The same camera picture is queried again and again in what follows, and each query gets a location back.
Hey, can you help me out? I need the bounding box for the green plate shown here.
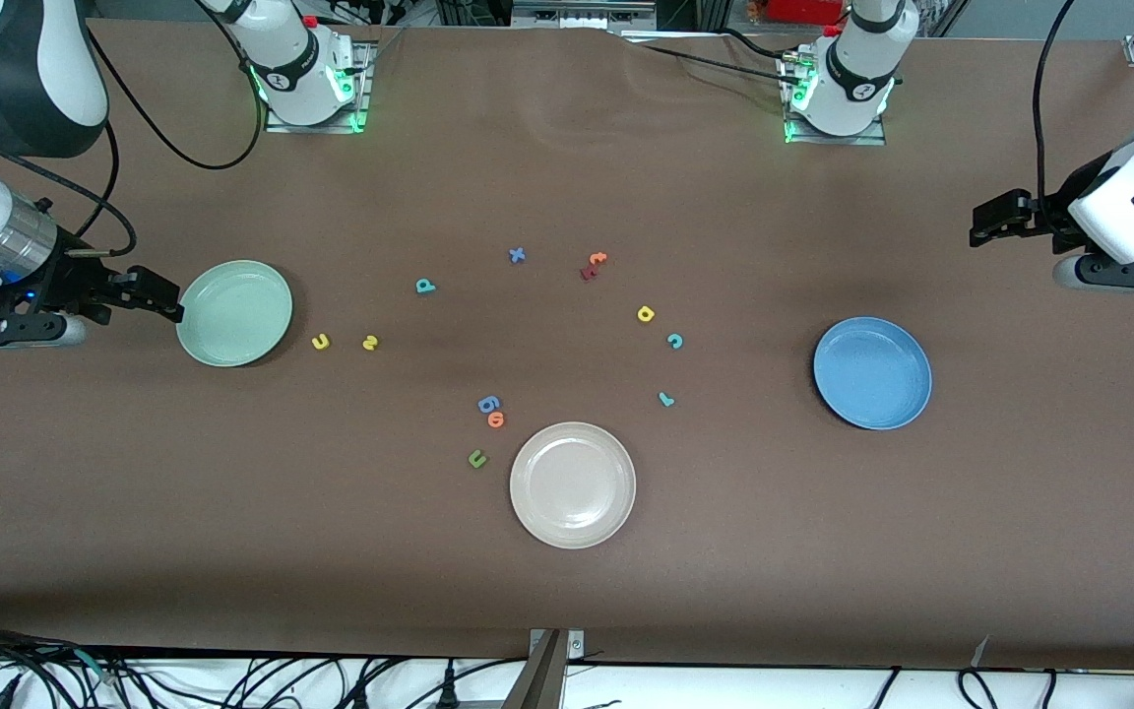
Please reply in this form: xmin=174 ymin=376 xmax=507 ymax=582
xmin=175 ymin=259 xmax=294 ymax=368

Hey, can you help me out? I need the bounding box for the blue plate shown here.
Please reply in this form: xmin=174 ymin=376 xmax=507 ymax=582
xmin=813 ymin=316 xmax=933 ymax=431

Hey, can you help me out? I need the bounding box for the red box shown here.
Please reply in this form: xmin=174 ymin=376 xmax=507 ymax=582
xmin=764 ymin=0 xmax=846 ymax=26

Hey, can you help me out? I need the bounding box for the black equipment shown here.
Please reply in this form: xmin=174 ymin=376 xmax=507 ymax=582
xmin=434 ymin=0 xmax=514 ymax=29

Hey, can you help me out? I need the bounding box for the beige plate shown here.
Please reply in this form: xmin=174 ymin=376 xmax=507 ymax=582
xmin=509 ymin=421 xmax=638 ymax=549

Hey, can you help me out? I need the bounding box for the grey device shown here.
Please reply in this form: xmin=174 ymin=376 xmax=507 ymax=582
xmin=511 ymin=0 xmax=659 ymax=31

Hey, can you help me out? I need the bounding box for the brown table cover mat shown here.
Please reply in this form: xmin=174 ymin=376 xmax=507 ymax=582
xmin=0 ymin=20 xmax=1134 ymax=671

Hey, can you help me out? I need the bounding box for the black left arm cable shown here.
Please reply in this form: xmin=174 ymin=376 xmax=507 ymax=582
xmin=1030 ymin=0 xmax=1080 ymax=237

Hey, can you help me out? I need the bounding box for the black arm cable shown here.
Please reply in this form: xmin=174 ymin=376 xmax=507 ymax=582
xmin=0 ymin=0 xmax=265 ymax=259
xmin=1030 ymin=0 xmax=1080 ymax=237

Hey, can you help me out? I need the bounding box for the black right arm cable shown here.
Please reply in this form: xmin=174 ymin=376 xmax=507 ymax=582
xmin=0 ymin=0 xmax=265 ymax=259

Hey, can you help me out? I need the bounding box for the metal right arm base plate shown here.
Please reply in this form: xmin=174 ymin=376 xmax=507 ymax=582
xmin=262 ymin=37 xmax=373 ymax=135

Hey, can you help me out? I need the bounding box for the black cable on table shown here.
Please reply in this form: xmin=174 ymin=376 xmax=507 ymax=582
xmin=616 ymin=28 xmax=804 ymax=85

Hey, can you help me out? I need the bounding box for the black looped cable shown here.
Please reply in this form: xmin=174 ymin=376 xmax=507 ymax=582
xmin=956 ymin=668 xmax=1060 ymax=709

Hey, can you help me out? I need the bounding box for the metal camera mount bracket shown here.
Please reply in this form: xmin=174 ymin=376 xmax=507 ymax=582
xmin=501 ymin=628 xmax=588 ymax=709

